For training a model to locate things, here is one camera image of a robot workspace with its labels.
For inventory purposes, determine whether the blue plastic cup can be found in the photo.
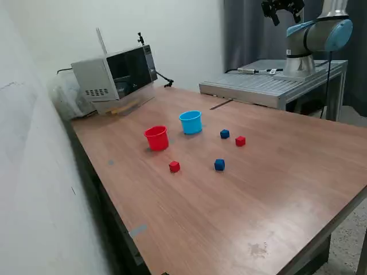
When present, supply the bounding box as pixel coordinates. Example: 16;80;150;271
178;110;203;135

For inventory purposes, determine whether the thin white rod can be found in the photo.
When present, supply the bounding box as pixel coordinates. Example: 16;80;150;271
96;27;108;55

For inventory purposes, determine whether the red plastic cup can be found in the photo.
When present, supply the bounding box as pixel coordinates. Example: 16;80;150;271
143;125;169;152

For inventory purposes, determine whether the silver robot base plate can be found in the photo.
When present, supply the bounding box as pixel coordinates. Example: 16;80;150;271
272;66;327;81

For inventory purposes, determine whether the black hanging cable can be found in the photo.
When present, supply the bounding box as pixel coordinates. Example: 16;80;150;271
319;50;333;120

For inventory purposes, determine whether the dark grey curtain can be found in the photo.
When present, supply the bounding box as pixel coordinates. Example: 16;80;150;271
223;0;367;117

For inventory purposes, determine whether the thick black robot base cable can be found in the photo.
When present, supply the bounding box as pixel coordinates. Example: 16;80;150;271
224;68;285;74

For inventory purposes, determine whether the clear plastic bag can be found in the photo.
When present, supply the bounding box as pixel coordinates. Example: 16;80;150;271
47;71;98;120

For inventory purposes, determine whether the thin black strip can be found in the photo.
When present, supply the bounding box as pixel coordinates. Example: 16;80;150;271
209;99;233;111

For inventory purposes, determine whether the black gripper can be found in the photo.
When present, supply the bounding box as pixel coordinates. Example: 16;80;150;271
261;0;305;27

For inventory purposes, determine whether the aluminium profile robot stand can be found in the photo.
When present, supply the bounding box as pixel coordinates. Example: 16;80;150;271
198;59;349;123

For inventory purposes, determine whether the silver microwave oven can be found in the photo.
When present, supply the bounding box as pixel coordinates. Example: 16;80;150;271
71;44;159;101

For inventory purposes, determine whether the large grey tape strip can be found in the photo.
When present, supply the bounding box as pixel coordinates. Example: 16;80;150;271
128;224;149;238

